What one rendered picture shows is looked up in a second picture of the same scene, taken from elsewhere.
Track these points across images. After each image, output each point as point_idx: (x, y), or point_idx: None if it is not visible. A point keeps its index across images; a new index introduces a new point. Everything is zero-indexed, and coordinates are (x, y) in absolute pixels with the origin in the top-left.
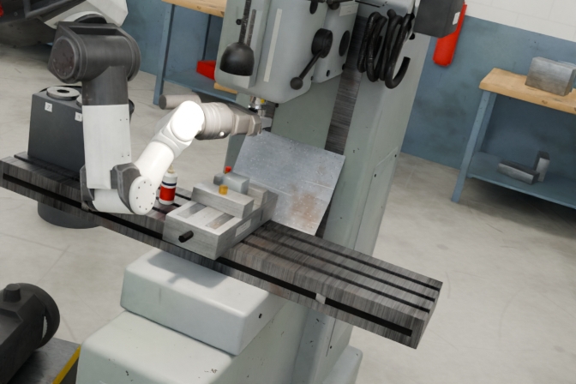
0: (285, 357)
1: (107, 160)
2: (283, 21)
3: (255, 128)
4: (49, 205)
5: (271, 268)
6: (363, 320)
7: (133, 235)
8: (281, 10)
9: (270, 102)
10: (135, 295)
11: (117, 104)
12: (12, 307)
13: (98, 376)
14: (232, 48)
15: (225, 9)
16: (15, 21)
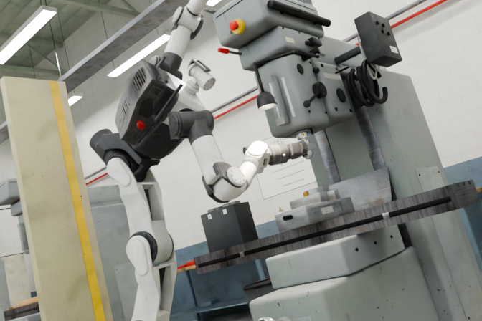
0: (424, 319)
1: (209, 162)
2: (287, 82)
3: (303, 146)
4: (224, 266)
5: (349, 217)
6: (417, 211)
7: (271, 253)
8: (283, 77)
9: (332, 165)
10: (277, 274)
11: (205, 135)
12: None
13: None
14: (258, 94)
15: None
16: (153, 130)
